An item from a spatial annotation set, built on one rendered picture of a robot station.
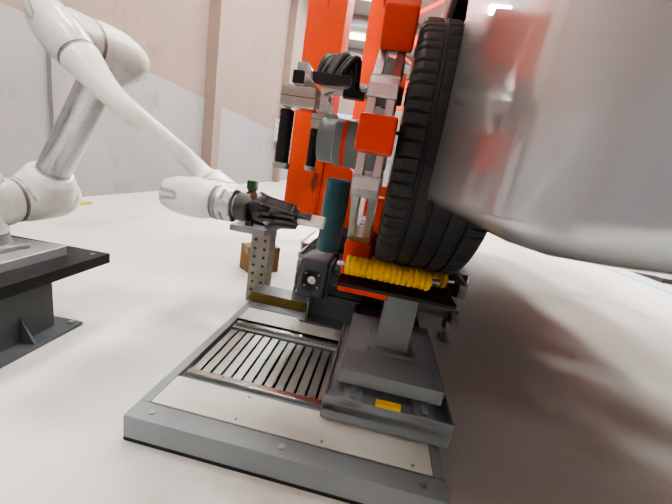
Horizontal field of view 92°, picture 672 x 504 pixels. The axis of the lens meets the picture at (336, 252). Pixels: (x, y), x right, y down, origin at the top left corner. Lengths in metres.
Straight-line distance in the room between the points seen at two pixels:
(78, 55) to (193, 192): 0.44
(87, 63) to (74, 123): 0.33
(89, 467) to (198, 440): 0.25
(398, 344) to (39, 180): 1.34
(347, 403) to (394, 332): 0.27
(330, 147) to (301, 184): 0.54
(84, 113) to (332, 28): 0.95
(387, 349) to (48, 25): 1.26
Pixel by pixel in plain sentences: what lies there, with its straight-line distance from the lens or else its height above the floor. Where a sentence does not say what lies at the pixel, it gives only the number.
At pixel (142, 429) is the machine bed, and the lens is 1.07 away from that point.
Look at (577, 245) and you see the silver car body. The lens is 0.20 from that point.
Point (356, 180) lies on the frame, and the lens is 0.76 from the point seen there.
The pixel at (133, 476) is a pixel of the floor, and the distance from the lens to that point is 1.04.
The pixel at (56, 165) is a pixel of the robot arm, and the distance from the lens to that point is 1.49.
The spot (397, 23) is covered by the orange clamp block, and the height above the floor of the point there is 1.10.
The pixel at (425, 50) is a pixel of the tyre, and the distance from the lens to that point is 0.79.
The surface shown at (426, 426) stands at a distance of 1.03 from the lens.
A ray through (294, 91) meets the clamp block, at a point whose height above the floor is 0.93.
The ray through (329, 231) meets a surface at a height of 0.56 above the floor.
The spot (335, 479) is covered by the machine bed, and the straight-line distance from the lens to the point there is 0.95.
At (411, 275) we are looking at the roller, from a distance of 0.92.
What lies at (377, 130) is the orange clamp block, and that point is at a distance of 0.67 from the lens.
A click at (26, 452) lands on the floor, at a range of 1.18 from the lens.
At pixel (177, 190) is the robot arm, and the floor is 0.65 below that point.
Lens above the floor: 0.77
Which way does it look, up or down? 14 degrees down
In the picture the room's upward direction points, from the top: 10 degrees clockwise
